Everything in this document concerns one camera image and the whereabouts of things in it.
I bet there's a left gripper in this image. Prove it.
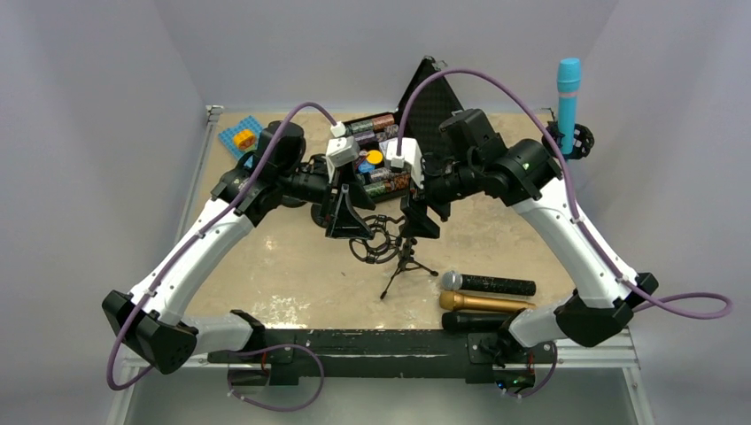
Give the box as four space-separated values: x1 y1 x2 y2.
277 158 375 237

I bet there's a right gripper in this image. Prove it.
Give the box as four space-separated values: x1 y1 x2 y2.
401 152 483 237

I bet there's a black tripod mic stand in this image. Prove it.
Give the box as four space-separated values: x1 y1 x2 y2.
348 214 439 300

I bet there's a silver-head black microphone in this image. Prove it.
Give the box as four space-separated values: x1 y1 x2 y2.
441 271 537 297

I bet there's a gold microphone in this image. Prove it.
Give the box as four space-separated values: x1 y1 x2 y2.
438 291 537 313

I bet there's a black microphone orange end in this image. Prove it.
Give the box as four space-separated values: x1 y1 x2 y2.
441 312 512 333

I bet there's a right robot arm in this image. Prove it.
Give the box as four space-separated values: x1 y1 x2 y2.
385 109 658 360

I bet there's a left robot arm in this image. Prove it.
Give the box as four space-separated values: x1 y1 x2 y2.
102 120 375 375

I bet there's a blue microphone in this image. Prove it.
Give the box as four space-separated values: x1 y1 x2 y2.
556 58 582 158

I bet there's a yellow dealer chip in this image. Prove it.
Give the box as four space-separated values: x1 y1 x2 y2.
366 150 383 166

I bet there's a black poker chip case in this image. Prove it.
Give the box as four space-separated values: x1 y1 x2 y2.
345 56 463 203

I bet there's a yellow orange toy brick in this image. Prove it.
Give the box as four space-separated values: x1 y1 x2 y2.
232 128 257 152

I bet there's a blue building baseplate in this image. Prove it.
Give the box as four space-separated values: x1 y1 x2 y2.
218 115 264 159

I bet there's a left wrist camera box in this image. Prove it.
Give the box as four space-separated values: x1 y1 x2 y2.
325 136 360 181

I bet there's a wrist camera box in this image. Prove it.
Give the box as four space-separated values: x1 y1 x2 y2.
384 137 424 189
325 136 360 181

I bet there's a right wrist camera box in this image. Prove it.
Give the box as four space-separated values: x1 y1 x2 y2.
384 137 424 189

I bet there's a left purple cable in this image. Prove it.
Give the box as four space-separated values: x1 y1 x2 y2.
105 102 347 392

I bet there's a black front mounting rail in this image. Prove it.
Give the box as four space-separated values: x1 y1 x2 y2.
208 329 526 385

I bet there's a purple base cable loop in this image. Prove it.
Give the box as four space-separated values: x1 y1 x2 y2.
226 343 328 413

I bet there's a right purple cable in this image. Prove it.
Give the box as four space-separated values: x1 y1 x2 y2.
396 67 734 321

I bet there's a shock-mount round-base stand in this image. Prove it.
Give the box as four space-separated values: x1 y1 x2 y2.
546 120 595 160

